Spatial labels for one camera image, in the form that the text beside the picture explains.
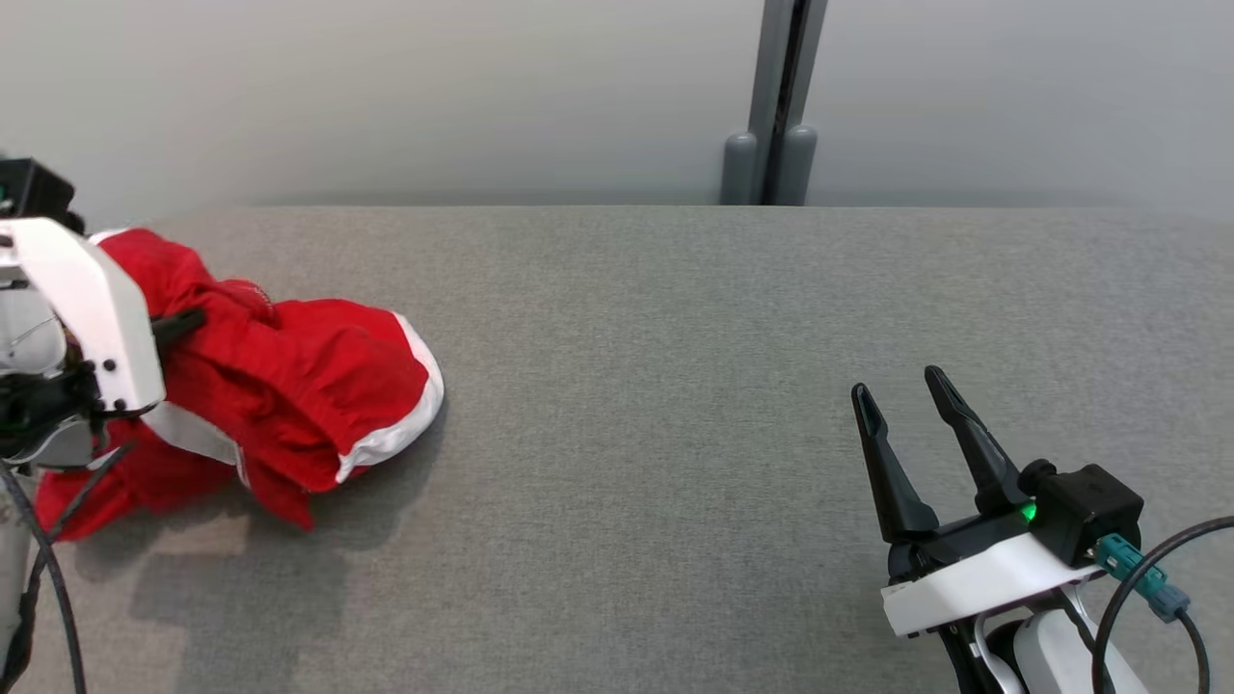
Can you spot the grey cylindrical post foot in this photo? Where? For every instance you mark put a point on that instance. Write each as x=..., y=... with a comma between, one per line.
x=798, y=164
x=739, y=169

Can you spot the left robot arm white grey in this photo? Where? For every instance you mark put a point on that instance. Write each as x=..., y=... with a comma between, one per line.
x=24, y=337

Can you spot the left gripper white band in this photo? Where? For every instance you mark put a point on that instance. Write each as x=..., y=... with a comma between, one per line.
x=106, y=318

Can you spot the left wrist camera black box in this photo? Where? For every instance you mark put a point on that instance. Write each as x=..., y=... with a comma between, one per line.
x=34, y=193

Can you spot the grey metal partition post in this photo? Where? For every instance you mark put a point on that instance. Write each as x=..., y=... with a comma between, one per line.
x=786, y=67

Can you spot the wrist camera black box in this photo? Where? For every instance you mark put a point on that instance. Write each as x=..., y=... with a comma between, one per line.
x=34, y=193
x=1094, y=511

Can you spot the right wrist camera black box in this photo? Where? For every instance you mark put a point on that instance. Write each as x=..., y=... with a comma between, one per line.
x=1094, y=511

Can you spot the red shorts white trim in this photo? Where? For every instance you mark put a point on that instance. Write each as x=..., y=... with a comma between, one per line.
x=318, y=376

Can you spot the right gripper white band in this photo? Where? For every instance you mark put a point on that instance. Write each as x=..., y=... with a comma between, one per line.
x=983, y=583

